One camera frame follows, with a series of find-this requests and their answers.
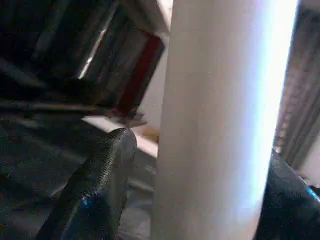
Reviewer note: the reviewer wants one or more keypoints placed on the white plastic table leg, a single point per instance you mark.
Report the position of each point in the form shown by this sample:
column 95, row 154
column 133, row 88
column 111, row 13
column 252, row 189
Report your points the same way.
column 212, row 112

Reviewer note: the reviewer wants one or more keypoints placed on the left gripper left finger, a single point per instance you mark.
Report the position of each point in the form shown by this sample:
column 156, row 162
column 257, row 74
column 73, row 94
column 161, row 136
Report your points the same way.
column 100, row 187

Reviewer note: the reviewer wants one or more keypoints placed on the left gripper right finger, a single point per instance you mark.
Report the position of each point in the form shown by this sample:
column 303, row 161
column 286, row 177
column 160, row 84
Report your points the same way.
column 287, row 200

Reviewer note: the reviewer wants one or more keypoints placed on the grey sheer window curtain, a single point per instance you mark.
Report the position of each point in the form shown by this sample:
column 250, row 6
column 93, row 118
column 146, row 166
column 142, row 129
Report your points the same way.
column 300, row 87

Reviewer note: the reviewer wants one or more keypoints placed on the white flat board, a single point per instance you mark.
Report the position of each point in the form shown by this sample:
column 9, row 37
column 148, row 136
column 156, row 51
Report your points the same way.
column 147, row 147

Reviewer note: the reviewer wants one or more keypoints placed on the long black bar device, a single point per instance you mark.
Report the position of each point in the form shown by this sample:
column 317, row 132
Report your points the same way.
column 50, row 107

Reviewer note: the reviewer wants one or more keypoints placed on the black mat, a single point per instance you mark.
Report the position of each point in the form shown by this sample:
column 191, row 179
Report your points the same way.
column 37, row 155

